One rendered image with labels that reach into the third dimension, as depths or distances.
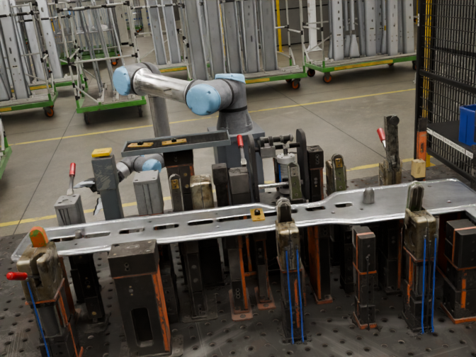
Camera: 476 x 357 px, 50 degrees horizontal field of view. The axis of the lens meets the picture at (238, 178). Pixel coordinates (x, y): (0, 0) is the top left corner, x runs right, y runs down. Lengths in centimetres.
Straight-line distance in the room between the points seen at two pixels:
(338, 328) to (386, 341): 14
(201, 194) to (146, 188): 17
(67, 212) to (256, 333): 69
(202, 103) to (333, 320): 89
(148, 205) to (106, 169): 25
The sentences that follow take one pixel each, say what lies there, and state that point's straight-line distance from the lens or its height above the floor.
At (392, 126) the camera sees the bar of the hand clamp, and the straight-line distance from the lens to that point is 171.
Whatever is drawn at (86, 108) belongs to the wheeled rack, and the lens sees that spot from 762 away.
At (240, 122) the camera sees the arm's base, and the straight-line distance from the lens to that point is 202.
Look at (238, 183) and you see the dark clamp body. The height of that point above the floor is 105.
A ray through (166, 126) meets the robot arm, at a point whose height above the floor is 109.
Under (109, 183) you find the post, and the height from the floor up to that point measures 105.
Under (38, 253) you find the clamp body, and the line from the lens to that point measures 139.
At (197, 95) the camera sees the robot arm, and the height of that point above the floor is 128.
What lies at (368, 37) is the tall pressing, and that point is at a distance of 954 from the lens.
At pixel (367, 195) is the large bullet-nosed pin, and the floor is 103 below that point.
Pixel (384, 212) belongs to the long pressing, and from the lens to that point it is 152.
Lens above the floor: 163
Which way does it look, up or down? 20 degrees down
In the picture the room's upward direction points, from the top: 6 degrees counter-clockwise
